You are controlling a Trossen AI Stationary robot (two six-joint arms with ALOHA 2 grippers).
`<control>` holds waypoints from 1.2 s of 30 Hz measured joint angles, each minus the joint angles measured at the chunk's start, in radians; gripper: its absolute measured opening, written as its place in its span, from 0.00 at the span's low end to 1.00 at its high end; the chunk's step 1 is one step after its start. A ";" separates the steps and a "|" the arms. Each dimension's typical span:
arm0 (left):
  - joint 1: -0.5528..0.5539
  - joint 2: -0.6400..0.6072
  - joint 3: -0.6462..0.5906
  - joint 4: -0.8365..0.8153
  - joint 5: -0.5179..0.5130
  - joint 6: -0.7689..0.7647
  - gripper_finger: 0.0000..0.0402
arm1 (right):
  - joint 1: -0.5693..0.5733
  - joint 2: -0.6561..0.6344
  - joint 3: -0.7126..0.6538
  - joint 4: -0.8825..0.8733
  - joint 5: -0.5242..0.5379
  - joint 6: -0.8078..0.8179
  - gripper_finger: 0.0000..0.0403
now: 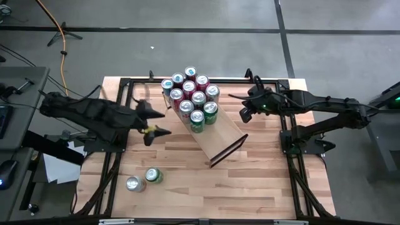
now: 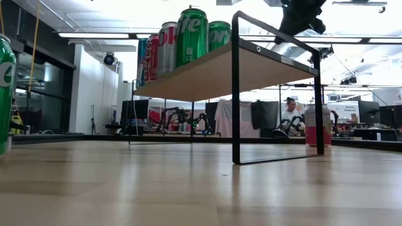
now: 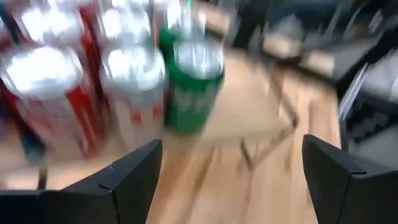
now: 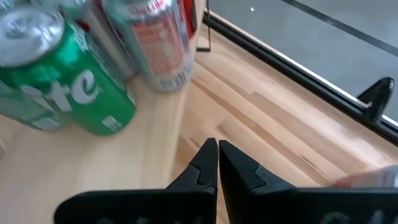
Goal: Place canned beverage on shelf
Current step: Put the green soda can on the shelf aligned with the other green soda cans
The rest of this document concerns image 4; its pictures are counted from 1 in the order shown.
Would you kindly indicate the black table clamp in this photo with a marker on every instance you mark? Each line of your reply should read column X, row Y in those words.
column 377, row 93

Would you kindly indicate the black metal rig frame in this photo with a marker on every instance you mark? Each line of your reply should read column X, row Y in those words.
column 280, row 66

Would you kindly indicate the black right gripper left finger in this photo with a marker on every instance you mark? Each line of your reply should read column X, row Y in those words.
column 140, row 208

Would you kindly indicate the red Coca-Cola can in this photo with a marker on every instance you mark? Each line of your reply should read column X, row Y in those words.
column 190, row 15

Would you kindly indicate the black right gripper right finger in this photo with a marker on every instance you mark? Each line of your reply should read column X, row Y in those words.
column 280, row 205

